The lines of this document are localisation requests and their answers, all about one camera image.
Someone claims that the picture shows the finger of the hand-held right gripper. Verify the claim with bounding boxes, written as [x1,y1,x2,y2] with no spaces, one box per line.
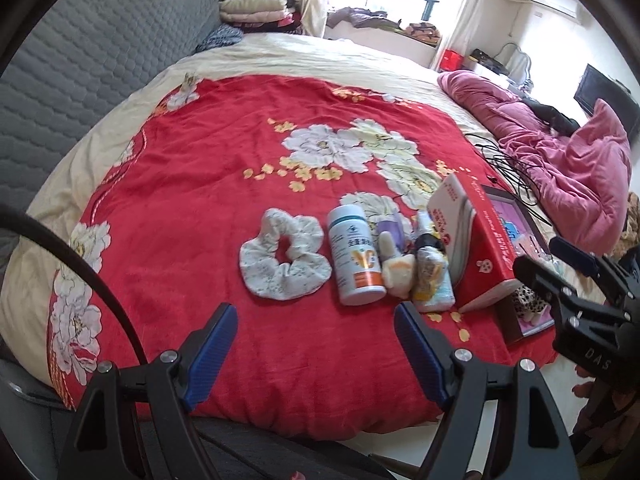
[549,236,608,276]
[513,255,583,313]

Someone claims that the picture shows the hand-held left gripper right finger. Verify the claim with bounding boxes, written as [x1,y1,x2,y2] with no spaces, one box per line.
[393,300,571,480]

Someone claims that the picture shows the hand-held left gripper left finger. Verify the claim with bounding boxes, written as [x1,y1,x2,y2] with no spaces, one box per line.
[57,302,239,480]

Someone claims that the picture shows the leopard print scrunchie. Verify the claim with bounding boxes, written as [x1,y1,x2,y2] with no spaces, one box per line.
[512,285,556,321]

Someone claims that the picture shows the white floral scrunchie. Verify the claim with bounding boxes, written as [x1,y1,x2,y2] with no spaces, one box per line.
[239,208,332,302]

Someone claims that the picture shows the person's right forearm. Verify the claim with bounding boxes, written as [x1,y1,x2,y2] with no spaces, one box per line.
[572,400,640,466]

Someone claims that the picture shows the person's right hand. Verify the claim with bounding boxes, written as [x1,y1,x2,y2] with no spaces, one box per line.
[574,364,608,403]

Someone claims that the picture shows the red and white box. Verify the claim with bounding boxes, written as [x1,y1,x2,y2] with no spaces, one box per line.
[427,174,526,313]

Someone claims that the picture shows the brown patterned cloth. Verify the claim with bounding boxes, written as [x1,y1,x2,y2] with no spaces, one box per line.
[612,195,640,261]

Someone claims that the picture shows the pink quilt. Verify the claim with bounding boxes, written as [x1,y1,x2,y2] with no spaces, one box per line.
[437,71,633,256]

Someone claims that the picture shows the small plush figure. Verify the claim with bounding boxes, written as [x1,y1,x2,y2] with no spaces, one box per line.
[382,254,416,295]

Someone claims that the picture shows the white supplement bottle orange label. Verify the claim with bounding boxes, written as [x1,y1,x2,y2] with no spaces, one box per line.
[327,203,387,307]

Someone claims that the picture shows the small purple bottle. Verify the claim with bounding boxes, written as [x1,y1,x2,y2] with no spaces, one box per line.
[377,215,403,251]

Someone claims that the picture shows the black garment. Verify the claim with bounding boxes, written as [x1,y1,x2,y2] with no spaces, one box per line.
[522,99,581,136]

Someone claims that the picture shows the black television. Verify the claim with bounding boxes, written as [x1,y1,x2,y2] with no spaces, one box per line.
[573,64,640,141]

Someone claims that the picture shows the red floral blanket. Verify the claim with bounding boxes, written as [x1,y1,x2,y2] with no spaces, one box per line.
[0,34,561,441]

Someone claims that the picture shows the grey fabric chair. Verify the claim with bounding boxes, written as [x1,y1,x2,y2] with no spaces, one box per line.
[0,350,401,480]

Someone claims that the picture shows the white chair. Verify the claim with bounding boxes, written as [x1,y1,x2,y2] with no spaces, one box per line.
[500,42,532,86]

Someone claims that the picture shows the black bag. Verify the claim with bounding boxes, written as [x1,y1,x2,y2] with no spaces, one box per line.
[470,48,506,73]

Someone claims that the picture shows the white air conditioner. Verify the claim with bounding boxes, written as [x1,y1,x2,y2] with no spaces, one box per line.
[526,0,583,23]

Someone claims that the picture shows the orange patterned clothes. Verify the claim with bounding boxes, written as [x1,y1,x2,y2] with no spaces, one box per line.
[405,22,442,43]

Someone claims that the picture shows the grey quilted headboard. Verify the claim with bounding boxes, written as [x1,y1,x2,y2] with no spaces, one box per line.
[0,0,221,211]

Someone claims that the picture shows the blue patterned pillow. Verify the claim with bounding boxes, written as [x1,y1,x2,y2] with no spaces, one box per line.
[195,25,243,53]

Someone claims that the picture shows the brown clothes pile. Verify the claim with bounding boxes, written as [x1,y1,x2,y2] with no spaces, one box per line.
[327,6,401,31]

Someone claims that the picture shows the stack of folded clothes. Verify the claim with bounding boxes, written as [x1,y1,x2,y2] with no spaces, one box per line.
[219,0,303,36]

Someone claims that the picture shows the black cables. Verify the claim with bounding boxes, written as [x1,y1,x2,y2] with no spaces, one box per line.
[467,135,553,228]

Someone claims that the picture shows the thick black cable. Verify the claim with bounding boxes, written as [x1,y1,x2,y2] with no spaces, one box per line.
[0,205,148,366]

